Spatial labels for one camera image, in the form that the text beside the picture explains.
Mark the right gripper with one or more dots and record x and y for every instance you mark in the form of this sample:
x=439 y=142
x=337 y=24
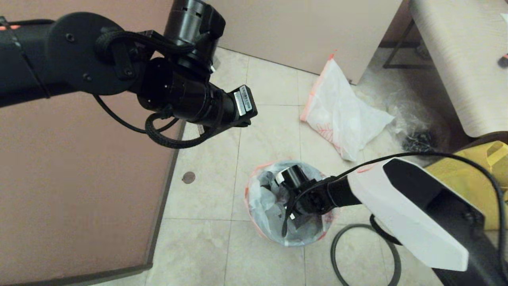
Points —
x=311 y=202

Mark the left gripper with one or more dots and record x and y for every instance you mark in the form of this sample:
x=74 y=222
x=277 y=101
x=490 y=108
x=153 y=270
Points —
x=234 y=105

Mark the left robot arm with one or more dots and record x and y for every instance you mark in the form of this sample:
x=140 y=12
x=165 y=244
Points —
x=59 y=59

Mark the clear crumpled plastic bag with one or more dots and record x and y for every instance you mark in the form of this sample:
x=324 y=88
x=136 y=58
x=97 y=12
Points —
x=412 y=111

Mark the yellow fabric tote bag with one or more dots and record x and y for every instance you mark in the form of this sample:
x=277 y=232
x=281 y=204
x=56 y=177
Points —
x=476 y=178

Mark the beige door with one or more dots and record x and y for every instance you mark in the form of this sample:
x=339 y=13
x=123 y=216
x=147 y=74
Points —
x=309 y=28

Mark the dark brown curved furniture base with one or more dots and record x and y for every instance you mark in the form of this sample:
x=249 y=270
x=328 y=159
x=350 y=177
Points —
x=484 y=137

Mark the small grey bottle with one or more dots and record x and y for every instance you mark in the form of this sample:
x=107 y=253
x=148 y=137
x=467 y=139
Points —
x=421 y=51

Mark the beige wood-grain table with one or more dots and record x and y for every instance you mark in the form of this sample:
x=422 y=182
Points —
x=460 y=59

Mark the dark metal table leg frame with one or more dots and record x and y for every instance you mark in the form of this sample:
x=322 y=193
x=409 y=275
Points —
x=405 y=66

